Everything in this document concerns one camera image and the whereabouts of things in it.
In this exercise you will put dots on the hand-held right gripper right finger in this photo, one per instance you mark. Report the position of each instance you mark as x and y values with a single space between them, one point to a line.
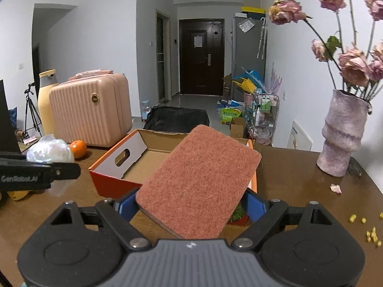
254 206

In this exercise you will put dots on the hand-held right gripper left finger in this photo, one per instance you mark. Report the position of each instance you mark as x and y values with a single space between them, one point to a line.
127 206

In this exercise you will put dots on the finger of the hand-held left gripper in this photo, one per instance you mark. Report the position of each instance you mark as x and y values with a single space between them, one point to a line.
65 172

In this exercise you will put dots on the orange cardboard box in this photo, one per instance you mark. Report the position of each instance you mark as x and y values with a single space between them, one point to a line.
113 182

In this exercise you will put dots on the reddish brown scouring pad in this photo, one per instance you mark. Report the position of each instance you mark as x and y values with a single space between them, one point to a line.
197 179

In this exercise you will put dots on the orange fruit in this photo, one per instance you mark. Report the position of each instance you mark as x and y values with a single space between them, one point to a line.
78 149

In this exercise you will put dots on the clear plastic bag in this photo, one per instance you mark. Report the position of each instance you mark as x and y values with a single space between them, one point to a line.
51 151

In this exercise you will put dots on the yellow fruit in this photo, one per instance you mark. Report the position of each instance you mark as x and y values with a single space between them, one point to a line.
16 195

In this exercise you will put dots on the black monitor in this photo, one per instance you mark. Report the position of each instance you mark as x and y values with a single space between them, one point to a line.
7 119

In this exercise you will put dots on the dark blue bag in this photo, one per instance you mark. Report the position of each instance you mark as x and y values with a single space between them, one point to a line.
12 118

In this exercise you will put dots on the pink ribbed suitcase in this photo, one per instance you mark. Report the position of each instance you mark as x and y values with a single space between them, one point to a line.
89 110

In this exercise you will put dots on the yellow vacuum flask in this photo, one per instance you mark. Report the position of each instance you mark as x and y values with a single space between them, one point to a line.
45 104

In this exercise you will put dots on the small open cardboard box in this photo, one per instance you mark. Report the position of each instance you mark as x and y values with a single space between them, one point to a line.
238 128

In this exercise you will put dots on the white flat panel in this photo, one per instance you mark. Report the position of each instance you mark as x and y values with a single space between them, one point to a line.
299 139

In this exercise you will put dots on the fallen pink petal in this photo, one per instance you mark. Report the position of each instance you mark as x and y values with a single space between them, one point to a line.
335 188

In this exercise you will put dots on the green printed bag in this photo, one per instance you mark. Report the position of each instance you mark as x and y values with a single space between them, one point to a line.
230 116

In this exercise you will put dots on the clear water bottle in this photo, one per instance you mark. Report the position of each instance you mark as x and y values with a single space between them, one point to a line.
145 109

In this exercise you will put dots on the scattered yellow crumbs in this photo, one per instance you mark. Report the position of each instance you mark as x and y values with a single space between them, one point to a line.
353 217

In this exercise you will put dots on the black floor bag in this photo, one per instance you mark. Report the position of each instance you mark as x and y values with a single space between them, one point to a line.
176 119

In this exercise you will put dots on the pink folded cloth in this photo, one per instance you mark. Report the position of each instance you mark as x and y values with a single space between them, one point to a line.
89 74

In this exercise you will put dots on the metal rolling cart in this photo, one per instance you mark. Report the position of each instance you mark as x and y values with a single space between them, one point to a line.
263 103

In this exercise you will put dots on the blue and white plastic bag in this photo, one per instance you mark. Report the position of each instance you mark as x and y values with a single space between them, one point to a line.
227 104

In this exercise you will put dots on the pink plastic bucket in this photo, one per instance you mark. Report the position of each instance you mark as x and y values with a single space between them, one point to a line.
247 98

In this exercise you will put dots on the pink textured vase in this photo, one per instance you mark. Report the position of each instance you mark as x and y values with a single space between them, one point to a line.
341 137

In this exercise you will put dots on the brown cardboard carton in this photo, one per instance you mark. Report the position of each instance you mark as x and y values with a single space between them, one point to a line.
227 86

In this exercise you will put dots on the dark brown door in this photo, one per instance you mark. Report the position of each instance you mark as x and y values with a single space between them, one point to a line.
191 71

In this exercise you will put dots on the grey refrigerator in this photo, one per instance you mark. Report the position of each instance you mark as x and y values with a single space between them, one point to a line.
239 53

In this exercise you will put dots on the white folded umbrella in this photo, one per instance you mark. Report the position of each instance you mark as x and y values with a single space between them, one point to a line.
263 36

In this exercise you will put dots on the white paper notice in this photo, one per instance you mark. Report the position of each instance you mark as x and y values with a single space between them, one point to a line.
198 41

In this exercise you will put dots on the clear plastic packet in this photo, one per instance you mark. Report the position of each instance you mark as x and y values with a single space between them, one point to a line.
246 25

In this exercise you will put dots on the flat white box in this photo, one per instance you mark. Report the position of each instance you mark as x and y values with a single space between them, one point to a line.
240 15

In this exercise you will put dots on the yellow and black box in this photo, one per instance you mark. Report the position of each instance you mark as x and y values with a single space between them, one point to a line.
252 12

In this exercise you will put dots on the bunch of dried pink roses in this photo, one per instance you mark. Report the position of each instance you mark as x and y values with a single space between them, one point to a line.
287 10

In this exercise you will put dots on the black camera tripod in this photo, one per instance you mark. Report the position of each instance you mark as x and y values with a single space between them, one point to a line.
29 107

